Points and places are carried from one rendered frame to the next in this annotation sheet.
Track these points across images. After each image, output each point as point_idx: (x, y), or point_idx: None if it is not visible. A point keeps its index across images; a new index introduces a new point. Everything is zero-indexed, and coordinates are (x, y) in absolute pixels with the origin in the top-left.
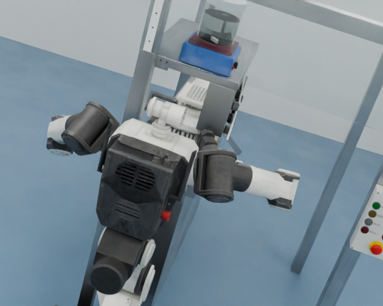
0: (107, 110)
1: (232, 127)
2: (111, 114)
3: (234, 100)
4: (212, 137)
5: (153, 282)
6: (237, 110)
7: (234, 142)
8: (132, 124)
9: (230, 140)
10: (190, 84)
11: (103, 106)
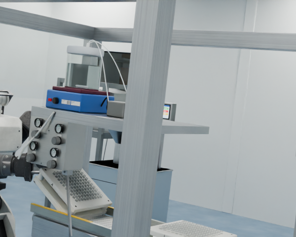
0: (24, 112)
1: (22, 148)
2: (22, 114)
3: (39, 129)
4: (24, 156)
5: None
6: (31, 135)
7: (69, 215)
8: (11, 116)
9: (68, 208)
10: (229, 233)
11: (27, 111)
